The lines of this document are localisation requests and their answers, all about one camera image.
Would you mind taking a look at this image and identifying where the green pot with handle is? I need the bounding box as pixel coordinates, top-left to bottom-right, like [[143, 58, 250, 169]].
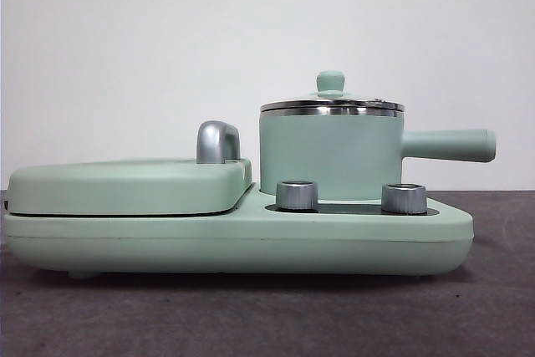
[[258, 100, 497, 203]]

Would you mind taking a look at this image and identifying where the green breakfast maker base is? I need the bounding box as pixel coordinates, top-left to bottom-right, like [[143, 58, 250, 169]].
[[3, 189, 475, 281]]

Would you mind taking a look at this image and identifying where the silver griddle lid handle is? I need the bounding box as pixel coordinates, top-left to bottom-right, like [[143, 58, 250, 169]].
[[196, 120, 242, 165]]

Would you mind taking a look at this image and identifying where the glass pot lid green knob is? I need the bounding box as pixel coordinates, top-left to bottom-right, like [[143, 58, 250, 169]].
[[258, 69, 400, 118]]

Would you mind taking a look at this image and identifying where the silver control knob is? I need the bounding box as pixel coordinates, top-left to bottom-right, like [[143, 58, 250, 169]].
[[275, 180, 319, 212], [380, 182, 428, 214]]

